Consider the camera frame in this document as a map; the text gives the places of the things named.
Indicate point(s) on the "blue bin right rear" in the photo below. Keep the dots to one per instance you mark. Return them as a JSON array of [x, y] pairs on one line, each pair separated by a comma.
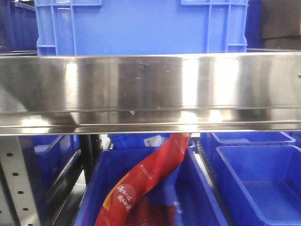
[[211, 140]]

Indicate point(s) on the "blue bin left lower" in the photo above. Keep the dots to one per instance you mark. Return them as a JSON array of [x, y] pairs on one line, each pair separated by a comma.
[[53, 152]]

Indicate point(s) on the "perforated metal upright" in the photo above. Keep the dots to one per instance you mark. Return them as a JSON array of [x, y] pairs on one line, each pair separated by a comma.
[[18, 181]]

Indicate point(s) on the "blue bin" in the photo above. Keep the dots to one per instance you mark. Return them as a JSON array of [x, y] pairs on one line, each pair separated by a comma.
[[211, 140], [132, 140], [260, 185], [53, 152], [183, 199]]

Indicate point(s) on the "dark blue crate upper left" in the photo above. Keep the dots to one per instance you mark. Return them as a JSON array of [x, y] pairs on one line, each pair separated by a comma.
[[18, 27]]

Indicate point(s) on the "blue bin centre rear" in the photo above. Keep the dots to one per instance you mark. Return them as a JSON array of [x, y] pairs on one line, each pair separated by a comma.
[[132, 140]]

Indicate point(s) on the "red snack bag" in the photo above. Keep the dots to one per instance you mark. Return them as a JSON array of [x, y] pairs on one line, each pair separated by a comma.
[[143, 177]]

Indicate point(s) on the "large blue crate on shelf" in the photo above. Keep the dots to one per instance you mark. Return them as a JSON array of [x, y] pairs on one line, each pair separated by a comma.
[[140, 27]]

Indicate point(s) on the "blue bin right lower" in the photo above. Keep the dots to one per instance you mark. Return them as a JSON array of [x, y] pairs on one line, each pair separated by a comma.
[[260, 185]]

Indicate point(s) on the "stainless steel shelf rail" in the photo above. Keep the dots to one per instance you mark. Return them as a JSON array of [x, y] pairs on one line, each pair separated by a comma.
[[258, 91]]

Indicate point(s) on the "blue bin centre lower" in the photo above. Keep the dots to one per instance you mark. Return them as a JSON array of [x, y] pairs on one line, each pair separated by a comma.
[[183, 199]]

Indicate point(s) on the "white label card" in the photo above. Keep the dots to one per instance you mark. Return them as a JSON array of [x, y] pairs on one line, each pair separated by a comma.
[[157, 140]]

